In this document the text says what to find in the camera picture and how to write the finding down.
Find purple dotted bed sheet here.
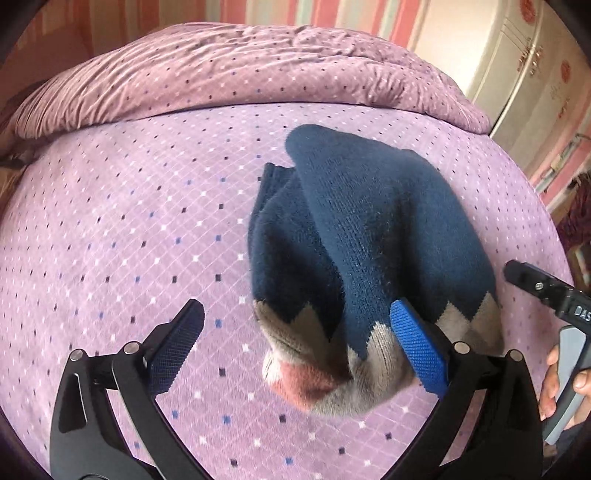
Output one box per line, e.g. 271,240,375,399
1,104,571,479

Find tan pillow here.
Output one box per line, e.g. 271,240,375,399
0,140,39,212

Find navy argyle knit sweater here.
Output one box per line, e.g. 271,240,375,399
247,125,504,417

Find purple dotted folded duvet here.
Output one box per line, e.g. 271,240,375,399
1,23,490,152

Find person right hand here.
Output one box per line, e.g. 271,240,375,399
537,346,591,430

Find white wardrobe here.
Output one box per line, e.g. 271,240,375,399
473,1,588,178

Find maroon hanging clothes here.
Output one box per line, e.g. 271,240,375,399
557,172,591,252

